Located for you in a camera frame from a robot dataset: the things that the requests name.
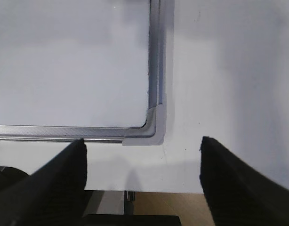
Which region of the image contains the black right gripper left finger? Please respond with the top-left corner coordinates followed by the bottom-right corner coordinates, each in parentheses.
top-left (0, 139), bottom-right (87, 226)

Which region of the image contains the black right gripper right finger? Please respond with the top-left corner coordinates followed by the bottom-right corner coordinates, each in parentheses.
top-left (200, 137), bottom-right (289, 226)

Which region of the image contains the white board with aluminium frame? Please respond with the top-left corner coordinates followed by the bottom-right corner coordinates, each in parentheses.
top-left (0, 0), bottom-right (165, 145)

